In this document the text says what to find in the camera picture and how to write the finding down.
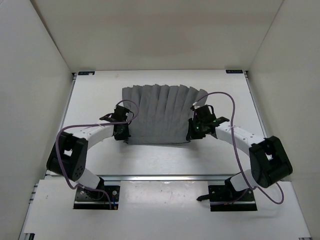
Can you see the blue label sticker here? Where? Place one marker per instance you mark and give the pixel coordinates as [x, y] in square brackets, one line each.
[234, 71]
[86, 73]

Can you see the blue label sticker right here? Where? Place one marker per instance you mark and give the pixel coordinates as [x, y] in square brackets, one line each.
[234, 71]

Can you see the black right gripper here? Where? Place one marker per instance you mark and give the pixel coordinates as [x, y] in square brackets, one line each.
[192, 134]

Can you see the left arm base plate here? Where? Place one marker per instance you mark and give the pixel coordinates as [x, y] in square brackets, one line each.
[85, 200]

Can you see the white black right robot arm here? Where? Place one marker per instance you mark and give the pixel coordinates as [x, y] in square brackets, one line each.
[269, 162]

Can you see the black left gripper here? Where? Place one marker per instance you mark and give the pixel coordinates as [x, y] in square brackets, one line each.
[124, 136]

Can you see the blue label sticker left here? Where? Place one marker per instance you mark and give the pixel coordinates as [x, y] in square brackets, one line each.
[86, 73]

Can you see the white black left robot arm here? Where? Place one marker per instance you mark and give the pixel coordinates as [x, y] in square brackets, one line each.
[69, 153]

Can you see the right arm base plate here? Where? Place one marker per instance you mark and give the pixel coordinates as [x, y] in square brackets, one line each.
[222, 199]

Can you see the grey pleated skirt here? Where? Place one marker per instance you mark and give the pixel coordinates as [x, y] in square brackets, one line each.
[164, 112]

